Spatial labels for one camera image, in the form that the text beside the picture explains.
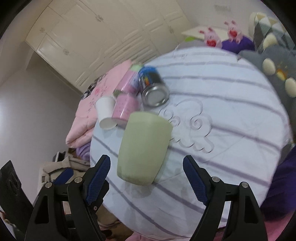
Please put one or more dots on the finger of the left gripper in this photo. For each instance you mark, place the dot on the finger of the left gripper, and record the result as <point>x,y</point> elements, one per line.
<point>64,177</point>

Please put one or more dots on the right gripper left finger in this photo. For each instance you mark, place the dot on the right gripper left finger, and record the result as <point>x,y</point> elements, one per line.
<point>68,211</point>

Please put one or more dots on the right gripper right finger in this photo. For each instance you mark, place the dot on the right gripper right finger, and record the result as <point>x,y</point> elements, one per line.
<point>244,221</point>

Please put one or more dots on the green plastic cup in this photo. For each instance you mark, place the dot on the green plastic cup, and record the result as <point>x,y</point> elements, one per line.
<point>143,148</point>

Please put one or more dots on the white paper cup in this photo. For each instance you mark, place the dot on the white paper cup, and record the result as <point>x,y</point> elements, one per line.
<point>104,107</point>

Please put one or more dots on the pink clear plastic cup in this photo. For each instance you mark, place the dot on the pink clear plastic cup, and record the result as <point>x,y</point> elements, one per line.
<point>125,105</point>

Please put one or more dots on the beige jacket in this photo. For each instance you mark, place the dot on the beige jacket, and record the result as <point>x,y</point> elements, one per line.
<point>49,171</point>

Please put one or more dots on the purple folded blanket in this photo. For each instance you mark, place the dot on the purple folded blanket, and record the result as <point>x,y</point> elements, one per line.
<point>83,152</point>

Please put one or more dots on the pink folded quilt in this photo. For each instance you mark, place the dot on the pink folded quilt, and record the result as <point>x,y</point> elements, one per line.
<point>85,119</point>

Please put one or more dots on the pink can green lid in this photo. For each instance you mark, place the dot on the pink can green lid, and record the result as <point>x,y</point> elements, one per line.
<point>130,82</point>

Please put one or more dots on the black blue CoolTowel can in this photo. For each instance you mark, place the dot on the black blue CoolTowel can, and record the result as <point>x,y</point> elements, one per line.
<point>153,90</point>

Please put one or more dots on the cream white wardrobe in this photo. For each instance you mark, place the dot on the cream white wardrobe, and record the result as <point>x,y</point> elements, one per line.
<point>82,40</point>

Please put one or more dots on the grey bear plush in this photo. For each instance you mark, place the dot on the grey bear plush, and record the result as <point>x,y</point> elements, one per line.
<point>277,63</point>

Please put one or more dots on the purple cushion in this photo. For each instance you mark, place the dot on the purple cushion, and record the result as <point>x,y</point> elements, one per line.
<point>245,44</point>

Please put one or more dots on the left pink bunny plush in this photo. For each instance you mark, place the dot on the left pink bunny plush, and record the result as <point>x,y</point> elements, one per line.
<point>211,39</point>

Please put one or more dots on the pink bunny plush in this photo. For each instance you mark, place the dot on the pink bunny plush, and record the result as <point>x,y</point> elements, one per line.
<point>234,32</point>
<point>211,39</point>

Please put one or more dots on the right pink bunny plush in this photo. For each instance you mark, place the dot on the right pink bunny plush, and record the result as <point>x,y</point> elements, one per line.
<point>234,32</point>

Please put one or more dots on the triangle pattern pillow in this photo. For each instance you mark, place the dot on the triangle pattern pillow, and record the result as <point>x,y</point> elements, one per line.
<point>266,31</point>

